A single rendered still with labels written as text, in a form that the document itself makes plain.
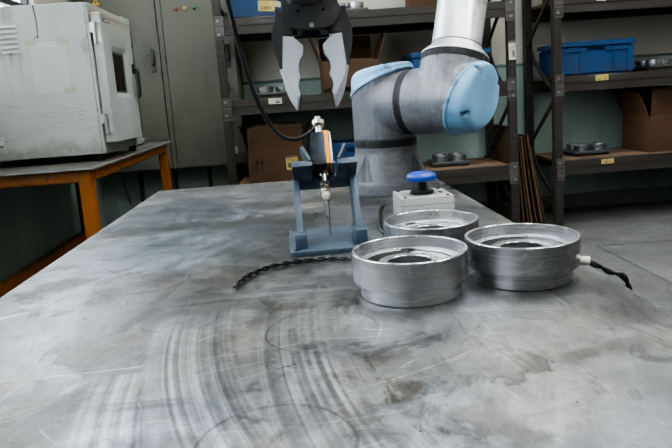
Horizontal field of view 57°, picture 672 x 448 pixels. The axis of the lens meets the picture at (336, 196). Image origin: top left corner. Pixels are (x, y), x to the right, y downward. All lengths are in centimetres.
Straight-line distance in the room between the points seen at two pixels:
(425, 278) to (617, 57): 416
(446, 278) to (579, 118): 456
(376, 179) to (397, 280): 59
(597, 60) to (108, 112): 315
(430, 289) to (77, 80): 239
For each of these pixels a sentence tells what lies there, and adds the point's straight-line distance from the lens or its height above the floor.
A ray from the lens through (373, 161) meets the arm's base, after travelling 111.
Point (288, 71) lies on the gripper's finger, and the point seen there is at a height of 102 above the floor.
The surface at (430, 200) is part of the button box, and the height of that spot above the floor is 84.
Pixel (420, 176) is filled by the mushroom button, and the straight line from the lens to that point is 82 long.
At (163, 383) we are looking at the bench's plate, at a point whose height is 80.
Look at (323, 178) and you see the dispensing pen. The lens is 77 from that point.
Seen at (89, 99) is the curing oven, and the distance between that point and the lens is 278.
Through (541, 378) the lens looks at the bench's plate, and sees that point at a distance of 42.
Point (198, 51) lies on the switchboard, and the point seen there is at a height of 134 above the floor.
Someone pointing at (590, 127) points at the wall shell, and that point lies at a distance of 511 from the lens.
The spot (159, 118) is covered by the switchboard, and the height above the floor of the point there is 91.
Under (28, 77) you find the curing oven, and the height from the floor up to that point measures 114.
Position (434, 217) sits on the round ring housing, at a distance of 75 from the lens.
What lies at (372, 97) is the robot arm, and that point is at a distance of 111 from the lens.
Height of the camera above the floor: 98
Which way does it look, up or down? 9 degrees down
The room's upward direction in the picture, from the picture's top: 4 degrees counter-clockwise
